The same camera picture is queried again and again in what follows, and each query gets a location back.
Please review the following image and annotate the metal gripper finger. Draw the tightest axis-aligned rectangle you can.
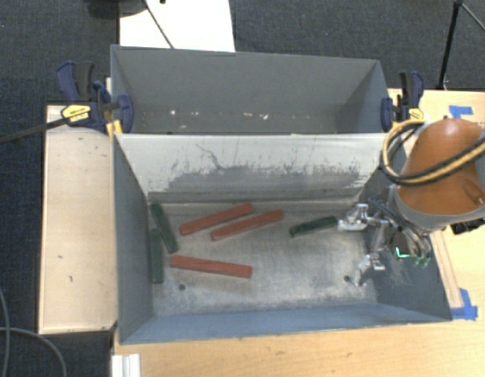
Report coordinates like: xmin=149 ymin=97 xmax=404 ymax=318
xmin=337 ymin=203 xmax=380 ymax=232
xmin=352 ymin=253 xmax=387 ymax=288

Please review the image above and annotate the dark green flat block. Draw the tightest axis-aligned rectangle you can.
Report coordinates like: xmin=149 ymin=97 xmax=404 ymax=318
xmin=149 ymin=229 xmax=165 ymax=285
xmin=149 ymin=202 xmax=180 ymax=254
xmin=288 ymin=215 xmax=340 ymax=239

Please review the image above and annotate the grey metal bin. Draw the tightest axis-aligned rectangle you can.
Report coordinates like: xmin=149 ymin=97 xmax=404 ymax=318
xmin=109 ymin=44 xmax=454 ymax=346

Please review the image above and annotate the red-brown flat block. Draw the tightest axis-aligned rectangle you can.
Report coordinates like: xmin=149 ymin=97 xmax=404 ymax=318
xmin=178 ymin=203 xmax=254 ymax=236
xmin=170 ymin=254 xmax=254 ymax=280
xmin=209 ymin=209 xmax=285 ymax=242

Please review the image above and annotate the pale wood flat board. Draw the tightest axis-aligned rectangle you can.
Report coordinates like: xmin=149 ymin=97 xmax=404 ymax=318
xmin=37 ymin=104 xmax=119 ymax=335

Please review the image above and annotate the black cylinder on white bracket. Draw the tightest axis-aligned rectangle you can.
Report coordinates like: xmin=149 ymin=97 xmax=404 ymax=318
xmin=451 ymin=218 xmax=485 ymax=236

